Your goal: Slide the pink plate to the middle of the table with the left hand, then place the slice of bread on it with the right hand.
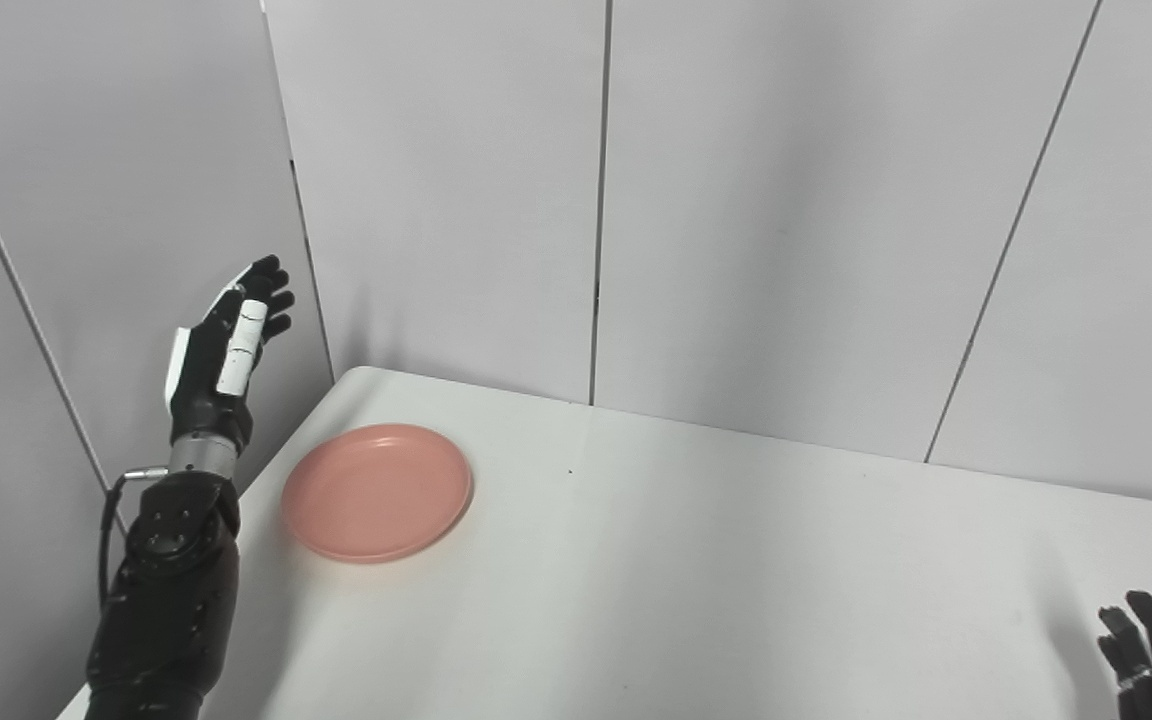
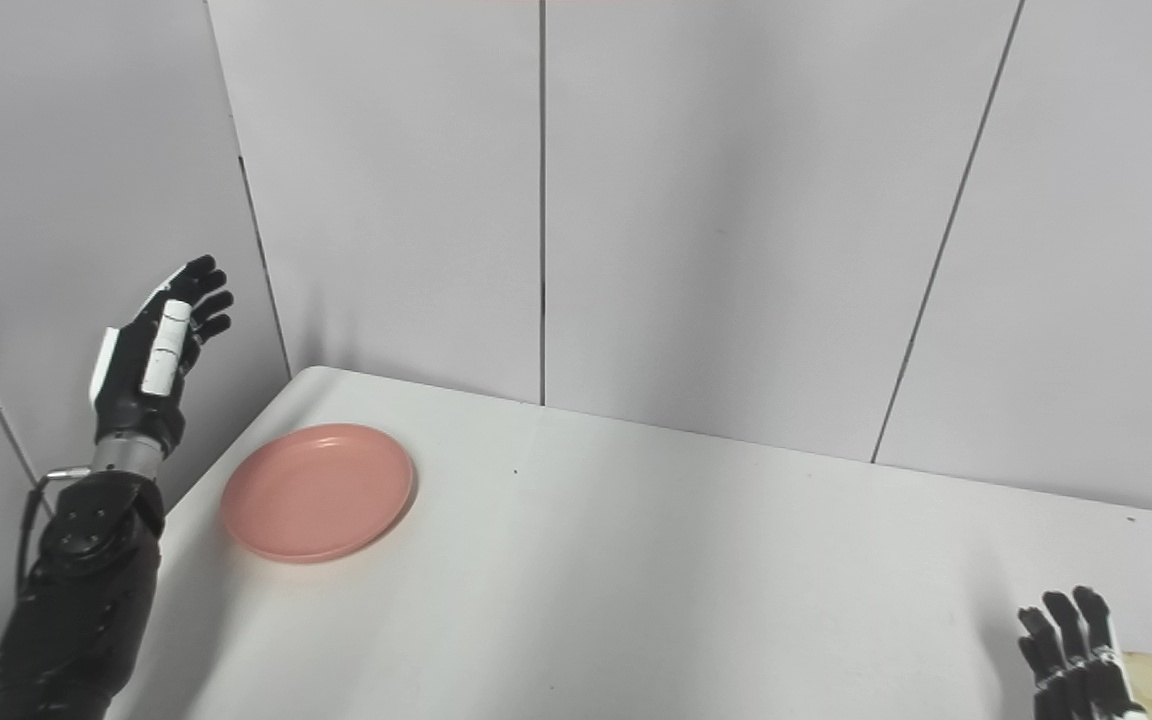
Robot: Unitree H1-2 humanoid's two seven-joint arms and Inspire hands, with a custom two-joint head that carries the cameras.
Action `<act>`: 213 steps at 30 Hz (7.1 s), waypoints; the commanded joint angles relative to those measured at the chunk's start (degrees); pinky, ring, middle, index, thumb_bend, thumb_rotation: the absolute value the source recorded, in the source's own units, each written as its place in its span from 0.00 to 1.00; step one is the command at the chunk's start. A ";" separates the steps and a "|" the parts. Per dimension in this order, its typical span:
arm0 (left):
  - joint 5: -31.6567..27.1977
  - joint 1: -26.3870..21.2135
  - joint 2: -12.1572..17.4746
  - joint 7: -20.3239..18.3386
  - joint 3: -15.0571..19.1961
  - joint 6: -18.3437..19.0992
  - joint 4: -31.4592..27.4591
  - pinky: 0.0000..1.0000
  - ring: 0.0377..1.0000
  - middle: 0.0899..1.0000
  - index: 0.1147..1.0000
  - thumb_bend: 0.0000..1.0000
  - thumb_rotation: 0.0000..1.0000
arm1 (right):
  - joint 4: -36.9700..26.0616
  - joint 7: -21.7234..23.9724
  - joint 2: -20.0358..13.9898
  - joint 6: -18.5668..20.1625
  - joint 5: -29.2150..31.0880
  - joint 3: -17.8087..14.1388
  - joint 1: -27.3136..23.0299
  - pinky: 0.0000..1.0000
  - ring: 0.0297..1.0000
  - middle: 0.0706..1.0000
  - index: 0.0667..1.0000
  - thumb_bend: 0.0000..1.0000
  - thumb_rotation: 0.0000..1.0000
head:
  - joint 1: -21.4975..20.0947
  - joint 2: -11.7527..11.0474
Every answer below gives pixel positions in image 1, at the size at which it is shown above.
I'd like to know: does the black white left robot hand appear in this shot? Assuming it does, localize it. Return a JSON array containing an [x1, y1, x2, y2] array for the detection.
[[165, 255, 295, 451]]

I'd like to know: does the pink round plate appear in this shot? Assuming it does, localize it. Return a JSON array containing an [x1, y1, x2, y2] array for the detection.
[[282, 423, 474, 564]]

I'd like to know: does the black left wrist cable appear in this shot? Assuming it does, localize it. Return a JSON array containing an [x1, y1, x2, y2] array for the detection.
[[99, 466, 169, 611]]

